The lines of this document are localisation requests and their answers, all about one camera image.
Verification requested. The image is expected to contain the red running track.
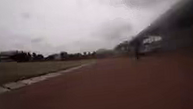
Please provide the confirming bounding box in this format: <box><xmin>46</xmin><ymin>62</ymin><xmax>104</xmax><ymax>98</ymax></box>
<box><xmin>0</xmin><ymin>49</ymin><xmax>193</xmax><ymax>109</ymax></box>

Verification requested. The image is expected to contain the person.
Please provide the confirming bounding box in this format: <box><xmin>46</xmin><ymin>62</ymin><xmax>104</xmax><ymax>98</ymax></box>
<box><xmin>131</xmin><ymin>39</ymin><xmax>143</xmax><ymax>61</ymax></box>

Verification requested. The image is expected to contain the row of trees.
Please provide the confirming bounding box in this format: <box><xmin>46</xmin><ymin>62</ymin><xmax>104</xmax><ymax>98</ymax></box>
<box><xmin>8</xmin><ymin>42</ymin><xmax>118</xmax><ymax>67</ymax></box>

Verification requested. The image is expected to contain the pale concrete kerb strip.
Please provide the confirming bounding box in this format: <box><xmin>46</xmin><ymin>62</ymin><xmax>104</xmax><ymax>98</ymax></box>
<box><xmin>0</xmin><ymin>59</ymin><xmax>100</xmax><ymax>96</ymax></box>

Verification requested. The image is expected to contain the dry grass field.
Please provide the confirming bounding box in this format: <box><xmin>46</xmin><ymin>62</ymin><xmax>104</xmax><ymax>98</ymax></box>
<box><xmin>0</xmin><ymin>53</ymin><xmax>100</xmax><ymax>87</ymax></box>

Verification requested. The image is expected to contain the dark grandstand building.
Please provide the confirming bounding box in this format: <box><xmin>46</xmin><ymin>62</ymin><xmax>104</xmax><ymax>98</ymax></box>
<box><xmin>111</xmin><ymin>0</ymin><xmax>193</xmax><ymax>61</ymax></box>

